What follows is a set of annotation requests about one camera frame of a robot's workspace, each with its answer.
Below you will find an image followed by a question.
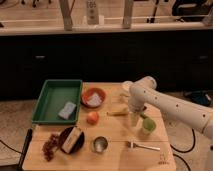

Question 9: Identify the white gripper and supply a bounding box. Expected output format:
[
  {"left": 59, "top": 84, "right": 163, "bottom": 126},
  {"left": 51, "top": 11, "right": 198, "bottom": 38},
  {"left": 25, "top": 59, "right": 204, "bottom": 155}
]
[{"left": 128, "top": 97, "right": 144, "bottom": 127}]

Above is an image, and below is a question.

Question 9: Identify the yellow banana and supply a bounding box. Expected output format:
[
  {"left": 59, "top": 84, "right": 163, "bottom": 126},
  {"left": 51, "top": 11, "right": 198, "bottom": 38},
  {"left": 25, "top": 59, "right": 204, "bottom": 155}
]
[{"left": 107, "top": 107, "right": 129, "bottom": 116}]

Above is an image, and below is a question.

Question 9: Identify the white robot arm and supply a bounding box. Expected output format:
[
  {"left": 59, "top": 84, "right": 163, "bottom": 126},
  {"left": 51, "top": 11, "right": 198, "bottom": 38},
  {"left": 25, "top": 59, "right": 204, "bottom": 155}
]
[{"left": 128, "top": 76, "right": 213, "bottom": 140}]

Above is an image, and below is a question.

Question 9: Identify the small metal cup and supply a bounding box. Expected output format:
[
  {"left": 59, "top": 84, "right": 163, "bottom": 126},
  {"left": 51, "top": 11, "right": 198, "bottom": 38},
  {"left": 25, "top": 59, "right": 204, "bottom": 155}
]
[{"left": 92, "top": 136, "right": 108, "bottom": 153}]

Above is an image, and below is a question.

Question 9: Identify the silver fork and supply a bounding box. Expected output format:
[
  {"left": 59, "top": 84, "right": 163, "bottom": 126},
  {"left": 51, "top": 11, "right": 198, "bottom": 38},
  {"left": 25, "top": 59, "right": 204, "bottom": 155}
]
[{"left": 125, "top": 141, "right": 160, "bottom": 151}]

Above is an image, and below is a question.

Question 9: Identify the wooden table board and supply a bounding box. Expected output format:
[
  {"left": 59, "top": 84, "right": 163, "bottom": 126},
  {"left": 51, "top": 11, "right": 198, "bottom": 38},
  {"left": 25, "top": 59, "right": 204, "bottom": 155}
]
[{"left": 23, "top": 83, "right": 176, "bottom": 171}]

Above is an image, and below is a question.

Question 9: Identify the orange tomato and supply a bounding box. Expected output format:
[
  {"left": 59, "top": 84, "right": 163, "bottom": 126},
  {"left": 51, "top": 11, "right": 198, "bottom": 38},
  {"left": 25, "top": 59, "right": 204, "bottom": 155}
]
[{"left": 86, "top": 111, "right": 99, "bottom": 125}]

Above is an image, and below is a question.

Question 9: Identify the white crumpled cloth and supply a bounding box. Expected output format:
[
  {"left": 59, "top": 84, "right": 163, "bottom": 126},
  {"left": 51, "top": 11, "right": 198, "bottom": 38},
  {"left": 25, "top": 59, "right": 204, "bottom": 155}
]
[{"left": 87, "top": 93, "right": 102, "bottom": 107}]

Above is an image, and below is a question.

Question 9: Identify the orange bowl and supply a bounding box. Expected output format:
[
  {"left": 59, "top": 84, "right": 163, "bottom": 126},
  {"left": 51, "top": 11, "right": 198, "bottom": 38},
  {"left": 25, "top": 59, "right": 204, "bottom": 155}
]
[{"left": 81, "top": 87, "right": 106, "bottom": 108}]

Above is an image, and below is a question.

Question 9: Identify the wooden block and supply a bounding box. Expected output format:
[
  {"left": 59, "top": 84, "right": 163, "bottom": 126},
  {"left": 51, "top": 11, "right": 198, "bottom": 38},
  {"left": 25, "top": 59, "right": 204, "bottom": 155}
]
[{"left": 62, "top": 127, "right": 82, "bottom": 153}]

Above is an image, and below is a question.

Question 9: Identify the black plate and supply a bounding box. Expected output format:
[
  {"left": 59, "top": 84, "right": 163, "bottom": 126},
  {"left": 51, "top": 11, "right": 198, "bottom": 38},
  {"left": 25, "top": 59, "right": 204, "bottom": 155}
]
[{"left": 58, "top": 126, "right": 85, "bottom": 154}]

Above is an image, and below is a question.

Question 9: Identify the green plastic tray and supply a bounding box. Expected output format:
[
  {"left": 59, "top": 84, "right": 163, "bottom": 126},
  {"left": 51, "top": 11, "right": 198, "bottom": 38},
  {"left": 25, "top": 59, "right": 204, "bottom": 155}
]
[{"left": 32, "top": 79, "right": 83, "bottom": 125}]

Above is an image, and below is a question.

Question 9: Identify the red grapes bunch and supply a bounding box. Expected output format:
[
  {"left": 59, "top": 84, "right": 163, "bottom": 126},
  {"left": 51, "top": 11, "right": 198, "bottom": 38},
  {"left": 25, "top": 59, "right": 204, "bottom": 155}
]
[{"left": 42, "top": 134, "right": 59, "bottom": 161}]

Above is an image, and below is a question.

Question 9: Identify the black cable right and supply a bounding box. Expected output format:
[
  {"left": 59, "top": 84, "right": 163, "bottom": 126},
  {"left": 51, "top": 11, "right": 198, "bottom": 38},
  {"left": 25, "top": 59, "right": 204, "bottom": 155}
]
[{"left": 169, "top": 128, "right": 198, "bottom": 154}]

